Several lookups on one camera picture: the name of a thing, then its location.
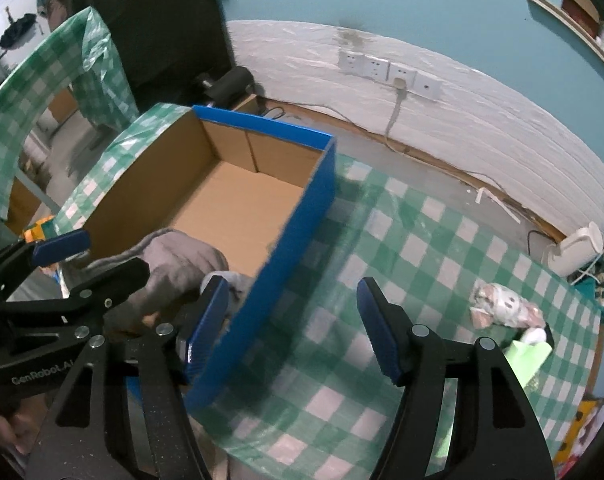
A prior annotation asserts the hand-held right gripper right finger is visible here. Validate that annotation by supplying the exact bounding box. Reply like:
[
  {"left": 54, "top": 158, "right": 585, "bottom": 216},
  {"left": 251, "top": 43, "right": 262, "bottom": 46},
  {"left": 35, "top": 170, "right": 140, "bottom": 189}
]
[{"left": 357, "top": 276, "right": 556, "bottom": 480}]

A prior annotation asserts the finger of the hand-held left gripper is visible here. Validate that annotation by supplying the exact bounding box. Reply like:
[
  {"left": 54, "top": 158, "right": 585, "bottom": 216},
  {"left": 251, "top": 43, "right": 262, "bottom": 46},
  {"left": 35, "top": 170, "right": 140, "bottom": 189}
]
[
  {"left": 0, "top": 257, "right": 151, "bottom": 356},
  {"left": 0, "top": 230, "right": 92, "bottom": 306}
]

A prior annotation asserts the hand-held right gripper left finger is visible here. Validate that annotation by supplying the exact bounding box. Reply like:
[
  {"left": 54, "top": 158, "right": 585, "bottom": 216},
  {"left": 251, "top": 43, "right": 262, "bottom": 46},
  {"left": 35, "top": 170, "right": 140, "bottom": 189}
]
[{"left": 27, "top": 275, "right": 231, "bottom": 480}]

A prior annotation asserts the grey soft cloth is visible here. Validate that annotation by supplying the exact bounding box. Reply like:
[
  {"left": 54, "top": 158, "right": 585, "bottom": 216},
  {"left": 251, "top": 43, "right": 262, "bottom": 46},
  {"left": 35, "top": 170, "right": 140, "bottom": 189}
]
[{"left": 64, "top": 228, "right": 243, "bottom": 341}]

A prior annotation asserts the blue cardboard box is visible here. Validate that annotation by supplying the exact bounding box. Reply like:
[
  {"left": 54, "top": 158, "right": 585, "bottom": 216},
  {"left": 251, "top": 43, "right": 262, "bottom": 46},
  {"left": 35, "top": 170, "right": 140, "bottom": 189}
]
[{"left": 84, "top": 105, "right": 339, "bottom": 418}]

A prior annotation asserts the dotted cloth bundle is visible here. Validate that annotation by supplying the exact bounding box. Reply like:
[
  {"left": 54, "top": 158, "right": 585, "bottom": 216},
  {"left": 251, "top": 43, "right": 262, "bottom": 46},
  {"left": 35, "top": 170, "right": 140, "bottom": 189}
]
[{"left": 469, "top": 280, "right": 545, "bottom": 331}]

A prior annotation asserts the green checked plastic tablecloth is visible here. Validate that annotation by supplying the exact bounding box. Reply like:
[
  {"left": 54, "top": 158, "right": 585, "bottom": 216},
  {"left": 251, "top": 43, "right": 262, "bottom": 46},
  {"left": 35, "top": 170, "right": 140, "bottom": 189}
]
[{"left": 54, "top": 102, "right": 602, "bottom": 480}]

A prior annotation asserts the light green cloth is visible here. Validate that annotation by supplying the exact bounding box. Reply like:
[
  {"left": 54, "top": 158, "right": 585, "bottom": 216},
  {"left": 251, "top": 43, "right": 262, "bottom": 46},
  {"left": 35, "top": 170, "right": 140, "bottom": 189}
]
[{"left": 504, "top": 326, "right": 555, "bottom": 391}]

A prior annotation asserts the hanging green checked sheet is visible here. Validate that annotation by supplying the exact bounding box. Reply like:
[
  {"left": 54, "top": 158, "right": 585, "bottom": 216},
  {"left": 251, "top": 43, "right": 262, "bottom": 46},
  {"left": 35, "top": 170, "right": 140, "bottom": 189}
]
[{"left": 0, "top": 7, "right": 139, "bottom": 221}]

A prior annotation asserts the white plastic strip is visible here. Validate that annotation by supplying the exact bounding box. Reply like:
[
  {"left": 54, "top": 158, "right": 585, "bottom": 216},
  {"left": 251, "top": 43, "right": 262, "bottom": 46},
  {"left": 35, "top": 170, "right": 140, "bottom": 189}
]
[{"left": 474, "top": 187, "right": 522, "bottom": 223}]

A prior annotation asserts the white electric kettle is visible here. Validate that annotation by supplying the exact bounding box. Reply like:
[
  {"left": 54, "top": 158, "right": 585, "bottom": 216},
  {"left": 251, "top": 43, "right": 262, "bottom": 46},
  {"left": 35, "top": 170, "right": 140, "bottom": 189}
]
[{"left": 546, "top": 222, "right": 604, "bottom": 278}]

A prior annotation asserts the teal bag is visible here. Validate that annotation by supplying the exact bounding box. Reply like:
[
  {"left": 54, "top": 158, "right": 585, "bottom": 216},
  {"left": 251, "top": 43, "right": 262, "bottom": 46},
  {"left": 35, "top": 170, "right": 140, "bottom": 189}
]
[{"left": 579, "top": 277, "right": 604, "bottom": 313}]

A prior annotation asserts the dark umbrella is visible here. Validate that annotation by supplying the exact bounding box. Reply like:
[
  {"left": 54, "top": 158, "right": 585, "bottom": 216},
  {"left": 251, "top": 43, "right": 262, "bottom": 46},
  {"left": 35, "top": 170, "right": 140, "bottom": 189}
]
[{"left": 0, "top": 12, "right": 38, "bottom": 51}]

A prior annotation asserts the yellow box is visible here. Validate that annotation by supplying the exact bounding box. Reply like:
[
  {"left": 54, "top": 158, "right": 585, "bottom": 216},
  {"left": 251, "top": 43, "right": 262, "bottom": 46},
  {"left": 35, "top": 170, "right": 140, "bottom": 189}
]
[{"left": 552, "top": 395, "right": 604, "bottom": 468}]

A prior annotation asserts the black cylindrical object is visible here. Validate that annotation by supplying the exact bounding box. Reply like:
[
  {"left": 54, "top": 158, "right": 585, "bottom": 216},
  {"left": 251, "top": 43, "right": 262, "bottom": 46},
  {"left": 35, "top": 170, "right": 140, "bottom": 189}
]
[{"left": 197, "top": 66, "right": 256, "bottom": 107}]

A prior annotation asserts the dark furniture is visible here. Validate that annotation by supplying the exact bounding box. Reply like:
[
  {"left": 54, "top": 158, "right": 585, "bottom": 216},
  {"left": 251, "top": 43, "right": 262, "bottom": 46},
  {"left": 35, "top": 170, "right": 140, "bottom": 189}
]
[{"left": 72, "top": 0, "right": 235, "bottom": 113}]

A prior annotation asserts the black cable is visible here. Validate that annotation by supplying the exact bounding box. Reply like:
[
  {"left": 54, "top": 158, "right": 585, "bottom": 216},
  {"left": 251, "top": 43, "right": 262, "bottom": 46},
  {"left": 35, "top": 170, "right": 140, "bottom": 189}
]
[{"left": 526, "top": 230, "right": 552, "bottom": 257}]

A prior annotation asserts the grey plug cable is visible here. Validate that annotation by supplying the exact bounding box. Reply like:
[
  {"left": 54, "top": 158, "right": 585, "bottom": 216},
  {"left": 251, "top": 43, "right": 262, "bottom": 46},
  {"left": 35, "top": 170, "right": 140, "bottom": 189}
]
[{"left": 383, "top": 77, "right": 411, "bottom": 153}]

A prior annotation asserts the white wall socket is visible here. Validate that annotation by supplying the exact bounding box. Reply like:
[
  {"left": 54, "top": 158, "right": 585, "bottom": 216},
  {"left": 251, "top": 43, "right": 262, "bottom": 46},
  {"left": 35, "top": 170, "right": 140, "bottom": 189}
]
[
  {"left": 389, "top": 62, "right": 417, "bottom": 91},
  {"left": 414, "top": 71, "right": 443, "bottom": 102},
  {"left": 364, "top": 55, "right": 391, "bottom": 82},
  {"left": 339, "top": 49, "right": 366, "bottom": 74}
]

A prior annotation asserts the wooden wall shelf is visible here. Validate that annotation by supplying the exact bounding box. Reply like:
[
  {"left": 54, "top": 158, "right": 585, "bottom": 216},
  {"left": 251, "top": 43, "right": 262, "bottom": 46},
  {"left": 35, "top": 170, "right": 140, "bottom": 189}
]
[{"left": 526, "top": 0, "right": 604, "bottom": 83}]

